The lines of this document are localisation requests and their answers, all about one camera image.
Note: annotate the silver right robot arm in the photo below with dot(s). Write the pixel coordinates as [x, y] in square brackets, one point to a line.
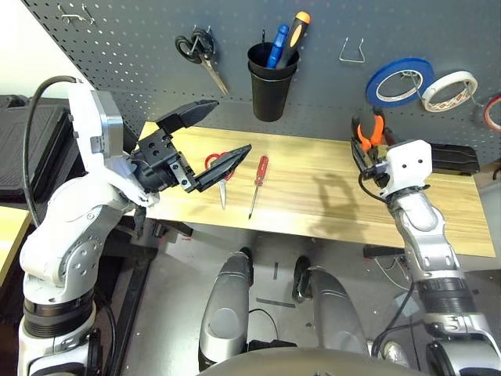
[422, 219]

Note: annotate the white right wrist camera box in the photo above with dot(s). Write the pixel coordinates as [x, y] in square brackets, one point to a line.
[409, 164]

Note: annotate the black metal frame leg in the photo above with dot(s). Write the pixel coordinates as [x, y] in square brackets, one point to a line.
[133, 297]

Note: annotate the black table bracket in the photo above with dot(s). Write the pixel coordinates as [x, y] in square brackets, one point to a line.
[172, 229]

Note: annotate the silver robot leg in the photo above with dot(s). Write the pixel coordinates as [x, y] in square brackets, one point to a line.
[332, 305]
[227, 313]

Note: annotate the large black ribbed case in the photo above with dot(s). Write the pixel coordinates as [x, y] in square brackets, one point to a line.
[47, 137]

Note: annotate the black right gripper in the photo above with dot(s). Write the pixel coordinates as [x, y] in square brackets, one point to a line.
[377, 172]

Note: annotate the black flat tool case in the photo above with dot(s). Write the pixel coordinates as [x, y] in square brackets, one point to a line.
[454, 158]

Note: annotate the blue tape roll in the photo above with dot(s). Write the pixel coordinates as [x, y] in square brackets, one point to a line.
[372, 88]

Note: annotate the silver peg hook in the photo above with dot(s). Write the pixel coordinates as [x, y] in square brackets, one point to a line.
[471, 98]
[194, 43]
[411, 74]

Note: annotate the orange black needle-nose pliers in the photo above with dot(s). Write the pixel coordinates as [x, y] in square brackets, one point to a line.
[368, 141]

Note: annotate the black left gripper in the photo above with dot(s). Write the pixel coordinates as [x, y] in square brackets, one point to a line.
[160, 164]

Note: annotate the white sneaker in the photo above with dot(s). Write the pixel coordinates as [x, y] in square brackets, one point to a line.
[395, 352]

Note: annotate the red tape roll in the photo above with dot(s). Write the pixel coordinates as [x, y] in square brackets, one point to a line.
[485, 113]

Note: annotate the grey robot torso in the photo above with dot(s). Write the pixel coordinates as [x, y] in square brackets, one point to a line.
[305, 364]

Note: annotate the black plastic cup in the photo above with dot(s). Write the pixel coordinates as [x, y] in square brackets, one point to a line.
[258, 55]
[270, 102]

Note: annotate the white tape roll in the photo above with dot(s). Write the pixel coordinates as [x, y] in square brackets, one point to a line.
[446, 79]

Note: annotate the silver right robot leg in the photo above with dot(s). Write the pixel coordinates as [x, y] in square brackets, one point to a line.
[332, 305]

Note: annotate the silver left robot leg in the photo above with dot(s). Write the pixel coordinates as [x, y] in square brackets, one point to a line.
[227, 313]

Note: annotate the grey perforated pegboard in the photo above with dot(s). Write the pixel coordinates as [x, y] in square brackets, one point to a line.
[313, 98]

